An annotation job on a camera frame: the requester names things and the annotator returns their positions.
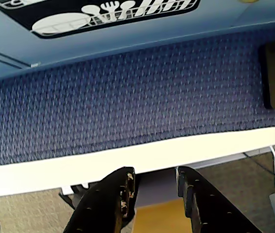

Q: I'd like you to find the black table clamp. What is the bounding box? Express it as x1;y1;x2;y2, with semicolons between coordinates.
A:
59;183;91;211

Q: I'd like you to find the blue woven floor mat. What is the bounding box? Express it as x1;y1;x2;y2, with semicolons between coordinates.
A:
0;30;275;168

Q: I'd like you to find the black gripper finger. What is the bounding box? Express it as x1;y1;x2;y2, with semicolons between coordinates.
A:
63;166;136;233
175;166;262;233

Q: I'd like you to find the blue dishwasher door with decal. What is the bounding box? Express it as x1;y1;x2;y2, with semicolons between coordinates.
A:
0;0;249;68

